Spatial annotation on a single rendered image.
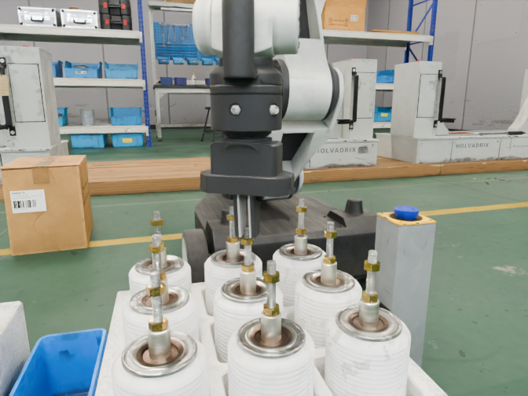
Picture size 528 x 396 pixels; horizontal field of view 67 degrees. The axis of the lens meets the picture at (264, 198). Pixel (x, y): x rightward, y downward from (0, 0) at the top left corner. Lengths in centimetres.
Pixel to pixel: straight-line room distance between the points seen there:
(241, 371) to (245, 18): 36
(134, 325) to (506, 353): 76
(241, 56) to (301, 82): 50
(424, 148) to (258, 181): 269
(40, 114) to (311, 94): 187
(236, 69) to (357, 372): 35
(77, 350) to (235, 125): 51
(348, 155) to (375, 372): 238
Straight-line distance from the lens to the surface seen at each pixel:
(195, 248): 94
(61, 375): 83
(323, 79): 95
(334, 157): 274
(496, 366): 96
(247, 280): 54
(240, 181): 49
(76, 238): 156
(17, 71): 257
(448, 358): 94
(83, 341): 79
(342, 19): 585
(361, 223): 108
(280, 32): 47
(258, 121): 46
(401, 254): 69
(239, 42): 44
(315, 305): 56
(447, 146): 325
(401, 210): 70
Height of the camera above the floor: 50
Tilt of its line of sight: 13 degrees down
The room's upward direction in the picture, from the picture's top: straight up
